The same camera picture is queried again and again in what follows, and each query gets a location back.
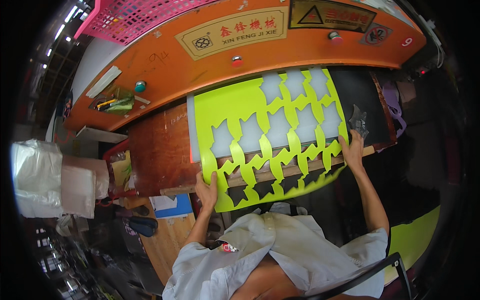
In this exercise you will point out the person's left hand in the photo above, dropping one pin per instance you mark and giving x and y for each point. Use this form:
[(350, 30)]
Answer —
[(207, 195)]

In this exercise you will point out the person's right hand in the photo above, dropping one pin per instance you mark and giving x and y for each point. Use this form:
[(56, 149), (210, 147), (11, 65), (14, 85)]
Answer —
[(353, 153)]

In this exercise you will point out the neon yellow cut-out sheet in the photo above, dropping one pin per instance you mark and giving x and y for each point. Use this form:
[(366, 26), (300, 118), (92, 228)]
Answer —
[(232, 105)]

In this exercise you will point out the metal cutting die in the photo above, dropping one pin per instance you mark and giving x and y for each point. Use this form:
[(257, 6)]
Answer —
[(359, 120)]

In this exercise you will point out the blue and white box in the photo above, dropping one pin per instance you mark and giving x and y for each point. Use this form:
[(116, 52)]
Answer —
[(176, 210)]

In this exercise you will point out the long wooden strip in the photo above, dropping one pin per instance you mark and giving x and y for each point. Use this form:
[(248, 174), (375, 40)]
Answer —
[(240, 180)]

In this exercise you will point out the purple plastic item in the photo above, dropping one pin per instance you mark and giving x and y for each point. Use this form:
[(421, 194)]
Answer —
[(393, 108)]

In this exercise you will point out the light wooden panel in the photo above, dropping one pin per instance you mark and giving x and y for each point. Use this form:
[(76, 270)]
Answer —
[(168, 243)]

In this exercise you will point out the black mat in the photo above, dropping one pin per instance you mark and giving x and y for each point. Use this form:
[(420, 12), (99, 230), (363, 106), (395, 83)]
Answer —
[(360, 92)]

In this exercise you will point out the brown press machine bed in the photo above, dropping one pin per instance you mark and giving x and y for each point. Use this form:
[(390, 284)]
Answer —
[(161, 150)]

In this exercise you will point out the dark blue slipper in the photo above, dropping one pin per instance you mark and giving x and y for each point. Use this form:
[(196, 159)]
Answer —
[(144, 226)]

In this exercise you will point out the white cutting board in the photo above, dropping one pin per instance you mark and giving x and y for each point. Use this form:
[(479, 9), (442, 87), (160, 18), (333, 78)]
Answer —
[(249, 133)]

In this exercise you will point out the person's body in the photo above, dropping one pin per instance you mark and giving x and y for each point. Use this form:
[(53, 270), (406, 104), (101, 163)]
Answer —
[(262, 255)]

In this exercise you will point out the yellow plastic bag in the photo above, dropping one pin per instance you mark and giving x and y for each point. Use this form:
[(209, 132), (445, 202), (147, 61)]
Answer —
[(122, 170)]

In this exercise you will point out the stack of neon yellow sheets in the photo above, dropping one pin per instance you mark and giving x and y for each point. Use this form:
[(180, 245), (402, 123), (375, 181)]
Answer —
[(412, 240)]

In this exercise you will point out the red push button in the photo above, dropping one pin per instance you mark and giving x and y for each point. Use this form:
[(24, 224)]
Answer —
[(335, 38), (237, 61)]

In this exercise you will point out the round prohibition sticker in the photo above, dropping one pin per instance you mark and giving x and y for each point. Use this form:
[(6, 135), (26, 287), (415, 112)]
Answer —
[(376, 35)]

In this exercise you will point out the green push button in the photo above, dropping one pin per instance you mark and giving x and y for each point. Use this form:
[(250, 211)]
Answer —
[(140, 86)]

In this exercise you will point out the green plastic bag with tools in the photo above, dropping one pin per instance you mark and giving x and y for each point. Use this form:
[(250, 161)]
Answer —
[(118, 103)]

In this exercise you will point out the orange press machine head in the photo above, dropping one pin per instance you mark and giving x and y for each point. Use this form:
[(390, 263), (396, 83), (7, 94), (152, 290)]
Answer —
[(168, 67)]

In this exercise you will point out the dark warning plate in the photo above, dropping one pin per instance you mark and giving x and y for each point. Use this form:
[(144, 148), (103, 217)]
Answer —
[(332, 15)]

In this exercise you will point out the white flat strip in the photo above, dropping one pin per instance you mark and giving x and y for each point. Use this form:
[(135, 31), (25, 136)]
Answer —
[(103, 82)]

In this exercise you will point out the heap of white bags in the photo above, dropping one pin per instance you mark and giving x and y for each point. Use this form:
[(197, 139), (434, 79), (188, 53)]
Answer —
[(48, 180)]

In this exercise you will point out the brass name plate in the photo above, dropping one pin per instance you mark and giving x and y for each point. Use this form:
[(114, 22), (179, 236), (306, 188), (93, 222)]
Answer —
[(232, 32)]

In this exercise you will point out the pink plastic basket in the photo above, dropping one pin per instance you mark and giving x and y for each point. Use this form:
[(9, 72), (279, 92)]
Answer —
[(131, 18)]

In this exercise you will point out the black chair frame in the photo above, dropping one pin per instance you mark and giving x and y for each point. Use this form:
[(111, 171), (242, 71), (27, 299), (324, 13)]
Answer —
[(371, 272)]

